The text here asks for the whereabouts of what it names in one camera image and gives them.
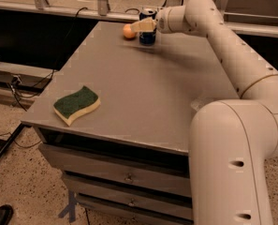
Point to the orange fruit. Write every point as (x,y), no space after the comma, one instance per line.
(128,33)

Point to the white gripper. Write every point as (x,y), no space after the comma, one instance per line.
(162,22)

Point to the blue pepsi can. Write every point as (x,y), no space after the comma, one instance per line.
(147,38)

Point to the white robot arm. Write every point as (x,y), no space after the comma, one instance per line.
(229,140)

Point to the green yellow sponge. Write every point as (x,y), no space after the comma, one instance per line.
(76,105)

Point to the black shoe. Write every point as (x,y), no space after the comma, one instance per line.
(6,213)

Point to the grey drawer cabinet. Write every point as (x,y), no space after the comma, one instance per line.
(129,157)

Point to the black tripod leg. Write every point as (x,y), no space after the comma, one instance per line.
(10,140)

